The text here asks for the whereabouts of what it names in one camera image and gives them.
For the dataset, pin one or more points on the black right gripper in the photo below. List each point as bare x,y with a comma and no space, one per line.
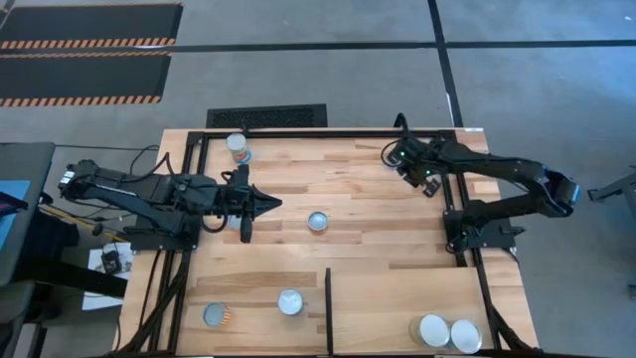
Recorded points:
420,159

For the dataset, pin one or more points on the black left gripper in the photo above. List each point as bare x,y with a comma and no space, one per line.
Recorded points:
229,196

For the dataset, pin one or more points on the short pineapple rings can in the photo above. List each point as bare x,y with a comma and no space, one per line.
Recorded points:
317,221

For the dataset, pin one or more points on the tall can multicoloured label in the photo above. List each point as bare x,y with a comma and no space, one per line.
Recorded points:
237,144

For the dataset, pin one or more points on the tall can yellow label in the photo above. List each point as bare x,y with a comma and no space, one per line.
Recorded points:
433,330

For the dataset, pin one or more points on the large can white lid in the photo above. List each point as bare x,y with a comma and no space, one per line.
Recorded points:
466,336

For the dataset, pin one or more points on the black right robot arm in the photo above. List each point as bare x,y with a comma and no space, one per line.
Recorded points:
517,171

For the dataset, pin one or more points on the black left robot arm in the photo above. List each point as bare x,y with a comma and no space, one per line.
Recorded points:
149,191

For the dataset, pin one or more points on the small white table tag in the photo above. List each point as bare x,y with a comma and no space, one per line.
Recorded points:
473,129

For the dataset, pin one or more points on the black floor vent grille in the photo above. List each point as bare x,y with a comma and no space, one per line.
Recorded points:
266,117

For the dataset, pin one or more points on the tall blue peas can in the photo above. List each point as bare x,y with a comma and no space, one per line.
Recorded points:
290,302

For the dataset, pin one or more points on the short can orange striped label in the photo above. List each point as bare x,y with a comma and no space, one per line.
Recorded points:
214,314

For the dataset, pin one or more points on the small black device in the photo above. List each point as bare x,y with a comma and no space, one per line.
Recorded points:
111,261

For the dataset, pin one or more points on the grey stand leg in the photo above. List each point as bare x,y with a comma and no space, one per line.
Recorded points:
613,189

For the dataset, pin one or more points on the white paper sheet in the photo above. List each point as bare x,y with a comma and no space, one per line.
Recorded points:
94,298

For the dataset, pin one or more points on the black desk leg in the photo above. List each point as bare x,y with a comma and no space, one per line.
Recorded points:
74,278

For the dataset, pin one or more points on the black hazard-striped floor mat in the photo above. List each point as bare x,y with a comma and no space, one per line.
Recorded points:
79,74
89,22

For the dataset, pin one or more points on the dark grey desk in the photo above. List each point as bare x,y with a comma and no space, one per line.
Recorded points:
25,164

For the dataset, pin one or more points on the blue sheet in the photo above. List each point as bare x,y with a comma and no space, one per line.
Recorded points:
12,209

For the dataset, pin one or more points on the black metal table frame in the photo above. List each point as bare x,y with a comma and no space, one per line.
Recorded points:
323,134

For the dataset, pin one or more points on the wooden shelf black frame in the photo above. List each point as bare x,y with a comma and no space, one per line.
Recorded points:
367,308

